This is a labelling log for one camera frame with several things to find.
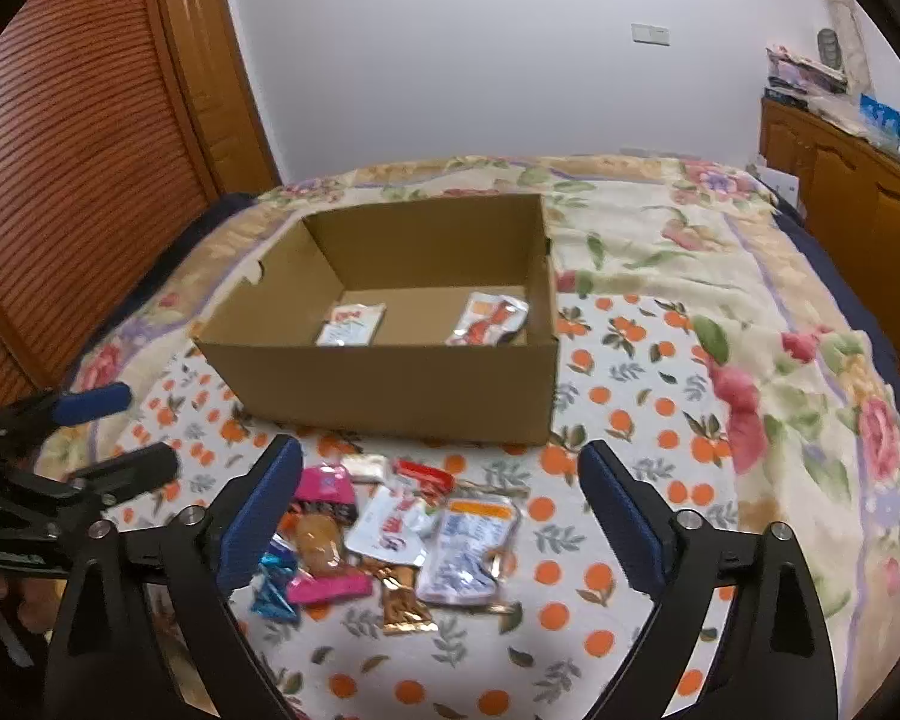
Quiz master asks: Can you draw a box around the white and red snack packet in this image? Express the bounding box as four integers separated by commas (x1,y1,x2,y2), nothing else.
446,291,530,347

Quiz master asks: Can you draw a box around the blue foil snack packet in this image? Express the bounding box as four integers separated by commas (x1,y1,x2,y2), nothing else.
250,536,301,622

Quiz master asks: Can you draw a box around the wooden cabinet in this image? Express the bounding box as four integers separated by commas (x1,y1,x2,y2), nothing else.
760,94,900,338

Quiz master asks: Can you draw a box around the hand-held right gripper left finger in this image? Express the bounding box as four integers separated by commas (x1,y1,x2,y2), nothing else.
45,435,305,720

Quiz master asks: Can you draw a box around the small cream snack packet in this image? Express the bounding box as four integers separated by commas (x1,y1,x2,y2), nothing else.
340,452,391,482

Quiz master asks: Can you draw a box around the wooden louvered wardrobe door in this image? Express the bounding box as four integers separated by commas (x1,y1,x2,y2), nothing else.
0,0,218,421

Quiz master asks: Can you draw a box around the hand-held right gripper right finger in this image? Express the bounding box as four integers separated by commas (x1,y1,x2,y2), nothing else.
579,441,841,720

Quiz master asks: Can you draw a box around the white orange-print cloth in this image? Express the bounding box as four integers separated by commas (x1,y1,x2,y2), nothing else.
109,289,747,720

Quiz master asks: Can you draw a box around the golden brown snack packet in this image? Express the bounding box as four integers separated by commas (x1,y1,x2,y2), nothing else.
371,562,437,635

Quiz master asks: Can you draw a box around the large white snack packet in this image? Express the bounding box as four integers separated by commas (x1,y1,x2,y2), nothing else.
418,495,522,608

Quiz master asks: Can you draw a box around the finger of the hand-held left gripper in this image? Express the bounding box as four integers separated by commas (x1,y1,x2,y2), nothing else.
0,382,134,458
7,442,179,511

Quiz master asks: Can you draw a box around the white orange-label snack packet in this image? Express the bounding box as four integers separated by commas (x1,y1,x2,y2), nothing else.
343,486,428,567

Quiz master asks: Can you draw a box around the floral blanket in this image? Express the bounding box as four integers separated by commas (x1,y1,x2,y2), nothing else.
37,154,900,691

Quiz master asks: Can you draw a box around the brown cardboard box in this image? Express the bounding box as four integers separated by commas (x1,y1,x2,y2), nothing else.
193,193,558,445

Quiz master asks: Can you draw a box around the pink snack packet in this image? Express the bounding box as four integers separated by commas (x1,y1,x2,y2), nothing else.
289,465,372,608

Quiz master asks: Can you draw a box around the white paper bag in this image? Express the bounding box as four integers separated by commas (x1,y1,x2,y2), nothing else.
754,157,802,205

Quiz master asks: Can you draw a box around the stack of papers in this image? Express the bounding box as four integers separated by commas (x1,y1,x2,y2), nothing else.
765,45,848,98

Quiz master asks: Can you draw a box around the white printed snack packet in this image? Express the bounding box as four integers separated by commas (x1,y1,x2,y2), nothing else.
315,302,387,347

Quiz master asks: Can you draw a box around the wooden wardrobe frame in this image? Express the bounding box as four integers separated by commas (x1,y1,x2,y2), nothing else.
142,0,282,200

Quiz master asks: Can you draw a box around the person's left hand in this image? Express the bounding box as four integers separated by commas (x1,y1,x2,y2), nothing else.
0,571,61,638

